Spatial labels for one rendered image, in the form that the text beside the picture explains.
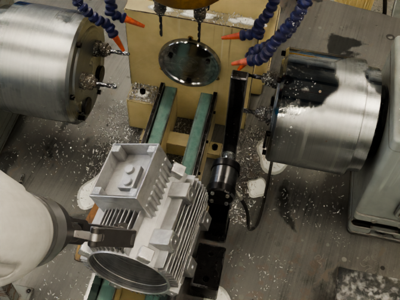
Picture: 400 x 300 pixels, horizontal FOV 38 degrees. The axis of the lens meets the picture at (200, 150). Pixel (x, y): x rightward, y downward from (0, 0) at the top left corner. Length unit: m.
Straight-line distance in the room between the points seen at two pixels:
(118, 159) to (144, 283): 0.24
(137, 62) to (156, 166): 0.43
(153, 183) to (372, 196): 0.49
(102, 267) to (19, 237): 0.58
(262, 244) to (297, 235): 0.09
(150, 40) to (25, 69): 0.29
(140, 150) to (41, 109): 0.29
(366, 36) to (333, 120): 0.71
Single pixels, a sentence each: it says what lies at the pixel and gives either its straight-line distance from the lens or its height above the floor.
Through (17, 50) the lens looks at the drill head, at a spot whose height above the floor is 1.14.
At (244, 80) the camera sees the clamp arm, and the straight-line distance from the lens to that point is 1.01.
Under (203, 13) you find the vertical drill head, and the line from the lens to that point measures 1.09.
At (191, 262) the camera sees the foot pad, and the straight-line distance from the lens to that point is 1.07.
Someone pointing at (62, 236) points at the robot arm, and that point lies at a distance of 0.69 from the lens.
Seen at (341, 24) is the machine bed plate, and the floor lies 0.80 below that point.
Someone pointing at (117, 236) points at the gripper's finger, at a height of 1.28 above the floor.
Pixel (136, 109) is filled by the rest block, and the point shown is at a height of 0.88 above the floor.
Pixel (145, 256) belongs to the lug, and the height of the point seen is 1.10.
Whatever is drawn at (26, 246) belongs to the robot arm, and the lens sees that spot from 0.57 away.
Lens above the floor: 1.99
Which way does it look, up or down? 55 degrees down
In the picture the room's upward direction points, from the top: 3 degrees clockwise
